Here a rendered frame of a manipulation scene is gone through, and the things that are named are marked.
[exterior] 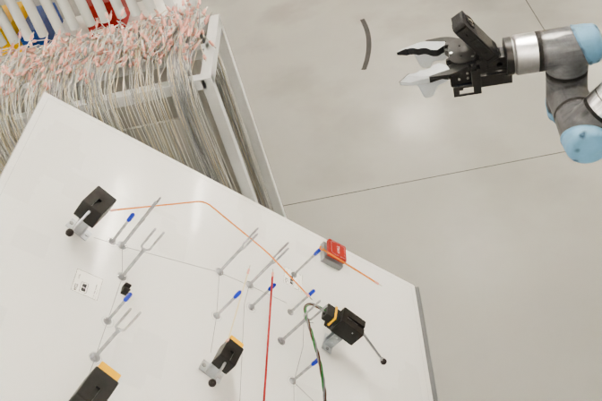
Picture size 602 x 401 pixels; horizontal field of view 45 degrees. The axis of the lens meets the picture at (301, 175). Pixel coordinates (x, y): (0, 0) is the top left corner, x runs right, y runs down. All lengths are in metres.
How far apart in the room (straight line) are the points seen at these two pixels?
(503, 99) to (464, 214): 0.89
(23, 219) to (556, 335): 2.08
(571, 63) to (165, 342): 0.88
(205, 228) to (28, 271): 0.42
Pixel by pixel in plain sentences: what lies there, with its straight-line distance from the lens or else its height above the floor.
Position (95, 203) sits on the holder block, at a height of 1.58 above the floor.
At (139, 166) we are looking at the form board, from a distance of 1.56.
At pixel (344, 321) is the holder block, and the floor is 1.17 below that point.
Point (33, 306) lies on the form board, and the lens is 1.24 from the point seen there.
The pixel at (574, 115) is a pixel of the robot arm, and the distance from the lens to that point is 1.35.
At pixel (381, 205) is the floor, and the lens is 3.45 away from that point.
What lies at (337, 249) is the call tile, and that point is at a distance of 1.71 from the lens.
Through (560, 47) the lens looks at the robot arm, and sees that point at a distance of 1.39.
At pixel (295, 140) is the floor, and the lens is 3.99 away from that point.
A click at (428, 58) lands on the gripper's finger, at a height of 1.56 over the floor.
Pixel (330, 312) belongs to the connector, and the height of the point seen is 1.18.
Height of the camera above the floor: 2.30
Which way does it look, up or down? 38 degrees down
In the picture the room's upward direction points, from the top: 17 degrees counter-clockwise
